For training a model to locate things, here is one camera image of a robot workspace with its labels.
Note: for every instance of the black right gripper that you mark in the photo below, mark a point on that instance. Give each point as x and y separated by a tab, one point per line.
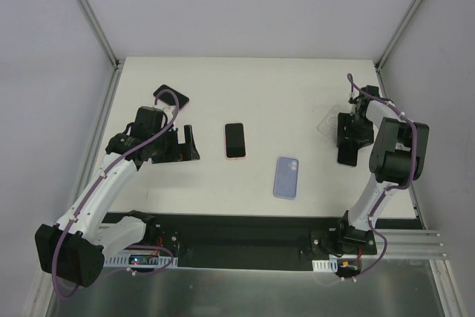
355	138

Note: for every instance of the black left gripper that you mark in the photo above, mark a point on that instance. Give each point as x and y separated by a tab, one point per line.
174	145

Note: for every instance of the black phone white edge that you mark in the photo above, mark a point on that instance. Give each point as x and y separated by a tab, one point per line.
347	154

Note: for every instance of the pink phone case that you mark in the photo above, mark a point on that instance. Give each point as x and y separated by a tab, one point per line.
236	158

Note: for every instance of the lavender phone case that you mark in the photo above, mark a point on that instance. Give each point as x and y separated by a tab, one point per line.
286	178

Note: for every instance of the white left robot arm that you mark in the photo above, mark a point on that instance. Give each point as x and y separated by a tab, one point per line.
75	248

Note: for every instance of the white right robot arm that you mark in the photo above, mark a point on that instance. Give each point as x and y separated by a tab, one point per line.
397	158

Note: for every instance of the clear phone case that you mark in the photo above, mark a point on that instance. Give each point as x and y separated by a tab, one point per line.
329	124

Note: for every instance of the phone in purple case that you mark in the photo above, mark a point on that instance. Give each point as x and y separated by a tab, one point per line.
170	96

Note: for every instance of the aluminium front rail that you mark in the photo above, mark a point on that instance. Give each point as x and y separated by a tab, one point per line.
410	244

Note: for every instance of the left white cable duct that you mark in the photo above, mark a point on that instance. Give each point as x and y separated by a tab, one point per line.
141	261

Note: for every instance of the white cable duct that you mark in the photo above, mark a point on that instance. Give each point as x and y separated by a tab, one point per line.
141	261
329	265

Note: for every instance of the right white cable duct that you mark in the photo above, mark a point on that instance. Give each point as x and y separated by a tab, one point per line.
329	265

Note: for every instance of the right aluminium frame post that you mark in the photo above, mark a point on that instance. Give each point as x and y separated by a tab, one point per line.
400	30

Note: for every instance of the aluminium frame post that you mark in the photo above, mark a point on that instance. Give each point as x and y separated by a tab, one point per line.
98	32
400	30

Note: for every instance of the left aluminium frame post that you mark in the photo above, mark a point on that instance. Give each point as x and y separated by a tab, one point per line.
98	32

